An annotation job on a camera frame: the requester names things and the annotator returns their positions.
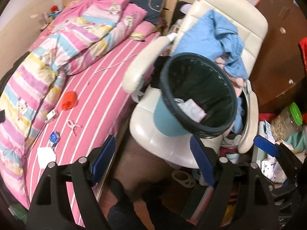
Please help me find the cream leather office chair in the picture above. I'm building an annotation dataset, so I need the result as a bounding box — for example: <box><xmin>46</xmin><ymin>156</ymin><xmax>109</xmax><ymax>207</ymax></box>
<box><xmin>122</xmin><ymin>0</ymin><xmax>268</xmax><ymax>169</ymax></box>

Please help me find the dark teal trash bin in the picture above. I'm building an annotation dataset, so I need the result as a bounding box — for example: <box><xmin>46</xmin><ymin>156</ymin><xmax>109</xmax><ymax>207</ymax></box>
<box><xmin>151</xmin><ymin>53</ymin><xmax>237</xmax><ymax>138</ymax></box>

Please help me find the colourful toy on bed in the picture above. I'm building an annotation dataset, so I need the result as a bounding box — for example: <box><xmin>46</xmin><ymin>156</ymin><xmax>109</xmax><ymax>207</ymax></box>
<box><xmin>43</xmin><ymin>5</ymin><xmax>62</xmax><ymax>25</ymax></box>

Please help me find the pink plastic clothes clip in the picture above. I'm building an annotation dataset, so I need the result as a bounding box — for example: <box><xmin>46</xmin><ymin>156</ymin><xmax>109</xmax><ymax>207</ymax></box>
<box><xmin>67</xmin><ymin>119</ymin><xmax>82</xmax><ymax>135</ymax></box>

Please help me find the green lid plastic jar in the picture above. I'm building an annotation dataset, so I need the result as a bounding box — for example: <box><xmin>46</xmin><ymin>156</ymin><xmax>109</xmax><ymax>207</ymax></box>
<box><xmin>270</xmin><ymin>102</ymin><xmax>303</xmax><ymax>141</ymax></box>

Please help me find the white paper piece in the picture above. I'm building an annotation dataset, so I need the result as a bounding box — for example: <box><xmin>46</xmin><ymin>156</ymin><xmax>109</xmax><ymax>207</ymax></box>
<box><xmin>37</xmin><ymin>147</ymin><xmax>56</xmax><ymax>169</ymax></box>

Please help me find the pink small pillow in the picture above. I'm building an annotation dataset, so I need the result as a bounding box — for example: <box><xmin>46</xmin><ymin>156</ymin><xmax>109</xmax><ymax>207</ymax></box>
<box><xmin>130</xmin><ymin>21</ymin><xmax>160</xmax><ymax>41</ymax></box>

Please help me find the light blue knitted garment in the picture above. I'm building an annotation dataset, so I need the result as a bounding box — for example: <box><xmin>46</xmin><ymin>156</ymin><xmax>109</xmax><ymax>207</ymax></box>
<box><xmin>173</xmin><ymin>10</ymin><xmax>248</xmax><ymax>80</ymax></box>

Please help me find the orange plastic hair roller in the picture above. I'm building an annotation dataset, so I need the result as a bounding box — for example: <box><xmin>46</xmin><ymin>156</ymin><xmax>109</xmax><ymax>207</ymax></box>
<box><xmin>61</xmin><ymin>91</ymin><xmax>78</xmax><ymax>111</ymax></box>

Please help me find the pink cartoon striped quilt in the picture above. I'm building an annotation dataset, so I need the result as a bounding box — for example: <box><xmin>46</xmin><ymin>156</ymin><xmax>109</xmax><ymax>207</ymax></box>
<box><xmin>1</xmin><ymin>0</ymin><xmax>147</xmax><ymax>208</ymax></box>

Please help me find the pink striped bed mattress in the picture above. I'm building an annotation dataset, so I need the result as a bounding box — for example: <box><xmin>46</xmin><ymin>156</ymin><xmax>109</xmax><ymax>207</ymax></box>
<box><xmin>26</xmin><ymin>32</ymin><xmax>160</xmax><ymax>199</ymax></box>

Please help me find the pink garment on chair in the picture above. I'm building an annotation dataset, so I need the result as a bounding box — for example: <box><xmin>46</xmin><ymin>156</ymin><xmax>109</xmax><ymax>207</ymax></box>
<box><xmin>214</xmin><ymin>55</ymin><xmax>245</xmax><ymax>98</ymax></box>

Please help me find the small white tag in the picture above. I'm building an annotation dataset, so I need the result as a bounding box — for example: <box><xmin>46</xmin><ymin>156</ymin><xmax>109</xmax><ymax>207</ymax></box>
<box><xmin>46</xmin><ymin>109</ymin><xmax>58</xmax><ymax>122</ymax></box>

